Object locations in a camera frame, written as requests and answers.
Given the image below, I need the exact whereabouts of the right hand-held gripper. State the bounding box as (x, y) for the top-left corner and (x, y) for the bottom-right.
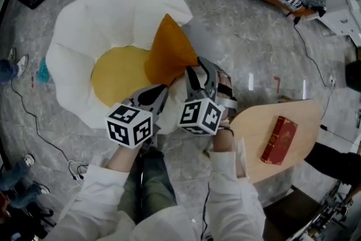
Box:
(178, 56), (239, 137)

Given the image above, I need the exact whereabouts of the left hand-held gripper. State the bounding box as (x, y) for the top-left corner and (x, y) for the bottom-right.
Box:
(104, 83), (170, 150)

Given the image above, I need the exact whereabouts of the orange rectangular cushion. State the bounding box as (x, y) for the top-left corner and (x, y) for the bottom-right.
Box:
(143, 13), (201, 87)

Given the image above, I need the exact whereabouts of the person's right forearm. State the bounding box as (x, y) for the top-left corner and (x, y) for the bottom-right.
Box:
(207, 121), (250, 207)

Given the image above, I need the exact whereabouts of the person's left forearm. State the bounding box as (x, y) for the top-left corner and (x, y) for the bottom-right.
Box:
(81, 145), (142, 221)

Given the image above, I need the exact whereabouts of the person's right hand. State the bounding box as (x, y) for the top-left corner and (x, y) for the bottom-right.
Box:
(217, 73), (235, 100)

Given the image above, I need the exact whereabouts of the black wrist band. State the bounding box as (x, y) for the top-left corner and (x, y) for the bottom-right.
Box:
(219, 126), (235, 137)

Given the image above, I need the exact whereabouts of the person's right leg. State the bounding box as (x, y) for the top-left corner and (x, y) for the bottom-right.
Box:
(139, 149), (178, 220)

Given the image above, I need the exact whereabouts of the person's leg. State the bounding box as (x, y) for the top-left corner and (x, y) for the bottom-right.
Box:
(118, 155), (142, 225)
(139, 149), (178, 220)

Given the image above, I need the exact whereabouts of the light wooden coffee table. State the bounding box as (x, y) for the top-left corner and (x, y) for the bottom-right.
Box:
(231, 98), (324, 185)

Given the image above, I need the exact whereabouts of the white egg-shaped beanbag chair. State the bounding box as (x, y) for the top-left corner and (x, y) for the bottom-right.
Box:
(45, 0), (218, 150)

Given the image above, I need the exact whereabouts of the person's left leg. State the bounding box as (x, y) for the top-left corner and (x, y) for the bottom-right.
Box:
(118, 155), (142, 225)

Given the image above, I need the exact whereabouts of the white power strip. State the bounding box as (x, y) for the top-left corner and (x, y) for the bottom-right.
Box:
(67, 159), (91, 186)

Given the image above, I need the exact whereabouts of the red hardcover book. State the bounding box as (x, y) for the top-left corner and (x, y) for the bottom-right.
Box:
(259, 115), (299, 165)

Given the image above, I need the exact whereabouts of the teal floor item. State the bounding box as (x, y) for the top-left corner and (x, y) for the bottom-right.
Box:
(36, 56), (54, 84)

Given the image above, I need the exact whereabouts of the person's white shirt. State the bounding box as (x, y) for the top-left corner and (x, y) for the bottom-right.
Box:
(50, 137), (267, 241)

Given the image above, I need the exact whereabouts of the black storage box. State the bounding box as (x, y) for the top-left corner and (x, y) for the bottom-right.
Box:
(345, 60), (361, 91)

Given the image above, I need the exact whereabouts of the white vanity cabinet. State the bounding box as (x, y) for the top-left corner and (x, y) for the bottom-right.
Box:
(315, 0), (361, 46)

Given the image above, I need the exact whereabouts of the dark chair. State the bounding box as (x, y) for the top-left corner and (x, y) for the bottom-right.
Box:
(261, 185), (341, 241)

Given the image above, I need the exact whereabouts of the black office chair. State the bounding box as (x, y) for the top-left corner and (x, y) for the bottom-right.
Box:
(0, 200), (55, 236)

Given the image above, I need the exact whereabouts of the black floor cable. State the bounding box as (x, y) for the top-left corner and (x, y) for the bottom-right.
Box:
(10, 78), (72, 164)

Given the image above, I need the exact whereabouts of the black power cable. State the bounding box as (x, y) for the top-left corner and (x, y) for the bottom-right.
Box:
(292, 16), (335, 85)

